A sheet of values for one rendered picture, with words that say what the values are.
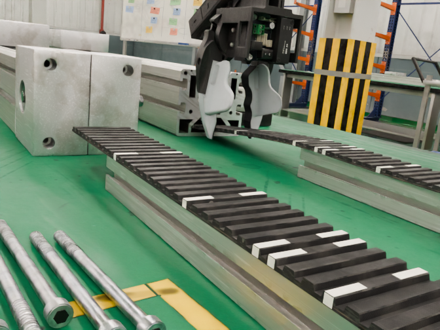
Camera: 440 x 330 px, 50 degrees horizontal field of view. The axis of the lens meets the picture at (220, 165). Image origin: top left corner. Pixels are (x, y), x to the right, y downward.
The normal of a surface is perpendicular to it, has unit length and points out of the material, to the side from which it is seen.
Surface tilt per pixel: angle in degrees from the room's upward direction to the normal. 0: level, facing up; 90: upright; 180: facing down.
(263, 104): 100
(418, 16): 90
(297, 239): 0
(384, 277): 0
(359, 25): 90
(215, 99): 80
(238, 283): 90
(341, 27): 90
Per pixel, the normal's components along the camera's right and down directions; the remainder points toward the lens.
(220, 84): -0.81, -0.14
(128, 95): 0.53, 0.25
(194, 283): 0.11, -0.97
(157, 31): -0.54, 0.14
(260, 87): -0.81, 0.22
